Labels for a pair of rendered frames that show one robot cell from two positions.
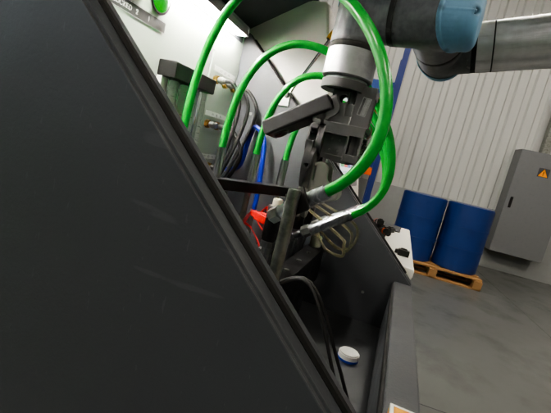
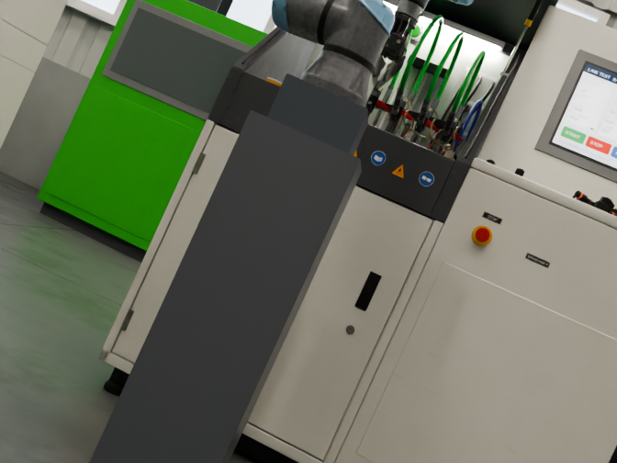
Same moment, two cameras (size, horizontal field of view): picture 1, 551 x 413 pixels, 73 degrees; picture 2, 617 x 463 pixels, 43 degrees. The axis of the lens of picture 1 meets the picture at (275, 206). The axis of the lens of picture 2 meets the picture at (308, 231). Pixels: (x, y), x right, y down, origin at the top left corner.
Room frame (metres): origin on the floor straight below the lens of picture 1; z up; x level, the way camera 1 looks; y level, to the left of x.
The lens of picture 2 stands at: (0.31, -2.34, 0.64)
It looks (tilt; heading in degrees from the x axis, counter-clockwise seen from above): 0 degrees down; 83
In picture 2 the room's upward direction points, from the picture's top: 25 degrees clockwise
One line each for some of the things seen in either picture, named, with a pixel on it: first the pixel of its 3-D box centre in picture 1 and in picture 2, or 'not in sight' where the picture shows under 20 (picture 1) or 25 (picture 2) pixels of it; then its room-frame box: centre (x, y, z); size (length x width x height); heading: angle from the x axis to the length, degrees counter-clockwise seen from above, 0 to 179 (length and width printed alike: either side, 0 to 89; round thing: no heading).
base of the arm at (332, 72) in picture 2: not in sight; (339, 78); (0.43, -0.67, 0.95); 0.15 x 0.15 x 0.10
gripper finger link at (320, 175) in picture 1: (318, 192); (376, 69); (0.56, -0.06, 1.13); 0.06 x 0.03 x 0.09; 73
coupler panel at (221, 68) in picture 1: (219, 124); (465, 106); (0.91, 0.18, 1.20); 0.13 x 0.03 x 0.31; 163
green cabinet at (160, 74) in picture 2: not in sight; (174, 138); (-0.13, 3.11, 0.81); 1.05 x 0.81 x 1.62; 162
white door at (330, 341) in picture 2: not in sight; (267, 287); (0.52, -0.24, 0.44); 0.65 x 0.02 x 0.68; 163
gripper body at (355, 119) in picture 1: (340, 124); (397, 38); (0.58, -0.07, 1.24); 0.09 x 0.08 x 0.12; 73
